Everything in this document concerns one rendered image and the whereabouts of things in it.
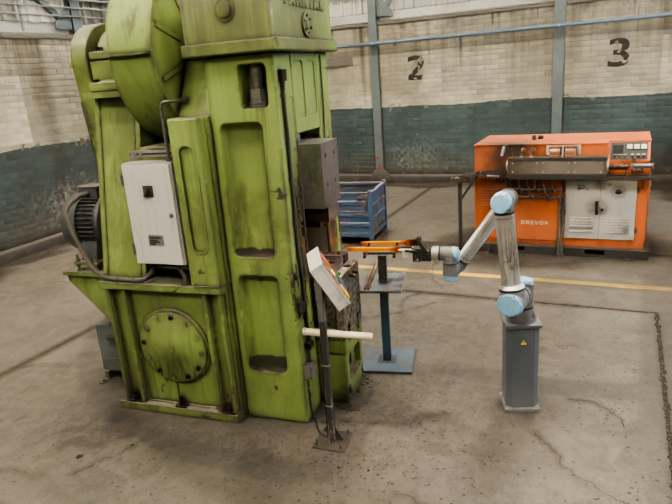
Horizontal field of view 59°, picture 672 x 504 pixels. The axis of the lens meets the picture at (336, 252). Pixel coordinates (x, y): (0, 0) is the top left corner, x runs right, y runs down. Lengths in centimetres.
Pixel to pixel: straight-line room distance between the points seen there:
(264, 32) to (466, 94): 811
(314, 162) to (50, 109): 663
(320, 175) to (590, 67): 782
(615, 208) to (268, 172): 449
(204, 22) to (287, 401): 235
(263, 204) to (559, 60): 802
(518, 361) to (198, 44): 267
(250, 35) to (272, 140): 57
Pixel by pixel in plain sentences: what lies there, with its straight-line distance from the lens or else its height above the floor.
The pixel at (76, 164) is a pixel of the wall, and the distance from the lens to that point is 1004.
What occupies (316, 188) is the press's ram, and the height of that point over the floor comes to 149.
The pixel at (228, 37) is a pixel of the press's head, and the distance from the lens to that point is 350.
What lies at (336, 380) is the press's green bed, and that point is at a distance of 414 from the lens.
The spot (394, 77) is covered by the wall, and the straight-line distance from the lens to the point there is 1161.
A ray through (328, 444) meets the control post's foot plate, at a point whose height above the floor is 2.
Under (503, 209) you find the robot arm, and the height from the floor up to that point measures 136.
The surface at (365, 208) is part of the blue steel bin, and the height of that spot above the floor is 49.
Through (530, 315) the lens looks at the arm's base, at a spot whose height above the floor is 65.
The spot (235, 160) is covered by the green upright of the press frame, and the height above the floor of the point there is 171.
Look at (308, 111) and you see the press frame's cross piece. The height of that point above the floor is 194.
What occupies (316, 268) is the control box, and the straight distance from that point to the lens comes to 317.
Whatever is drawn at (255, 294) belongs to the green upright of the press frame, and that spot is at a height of 86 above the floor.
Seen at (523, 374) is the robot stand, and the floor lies 26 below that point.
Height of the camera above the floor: 216
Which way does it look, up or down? 17 degrees down
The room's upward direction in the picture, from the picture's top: 4 degrees counter-clockwise
